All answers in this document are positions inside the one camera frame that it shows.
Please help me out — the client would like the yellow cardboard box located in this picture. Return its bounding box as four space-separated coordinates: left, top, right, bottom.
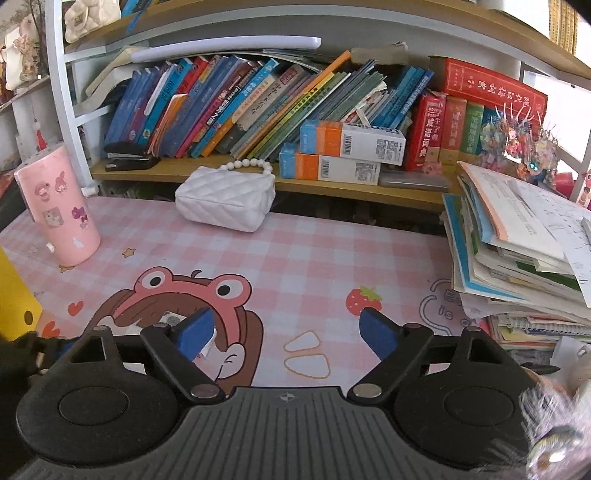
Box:
0 250 42 341

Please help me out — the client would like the pink checkered tablecloth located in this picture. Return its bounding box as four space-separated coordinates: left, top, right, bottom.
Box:
1 197 471 389

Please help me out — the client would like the stack of papers and notebooks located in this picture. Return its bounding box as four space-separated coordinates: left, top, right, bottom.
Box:
442 162 590 348

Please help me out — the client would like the pink box with stickers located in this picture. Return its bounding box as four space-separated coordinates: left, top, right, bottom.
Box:
14 143 100 267

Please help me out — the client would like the white quilted pearl purse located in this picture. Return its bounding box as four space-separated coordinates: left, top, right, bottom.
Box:
175 166 276 233

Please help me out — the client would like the black stapler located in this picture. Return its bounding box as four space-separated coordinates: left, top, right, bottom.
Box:
104 142 160 172

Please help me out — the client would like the orange blue white box lower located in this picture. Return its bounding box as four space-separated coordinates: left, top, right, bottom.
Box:
279 143 381 186

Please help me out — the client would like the orange blue white box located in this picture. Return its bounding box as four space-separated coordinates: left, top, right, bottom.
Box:
279 143 381 186
300 120 406 166

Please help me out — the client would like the red figurine bottle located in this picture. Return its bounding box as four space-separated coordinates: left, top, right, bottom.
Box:
33 118 47 152

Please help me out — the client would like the orange blue white box upper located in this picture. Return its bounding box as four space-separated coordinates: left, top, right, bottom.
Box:
300 120 406 166

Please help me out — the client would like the red dictionary book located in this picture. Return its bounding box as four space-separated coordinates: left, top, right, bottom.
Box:
429 56 548 126

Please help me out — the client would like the cream quilted handbag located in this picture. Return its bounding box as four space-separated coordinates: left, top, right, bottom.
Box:
64 0 121 44

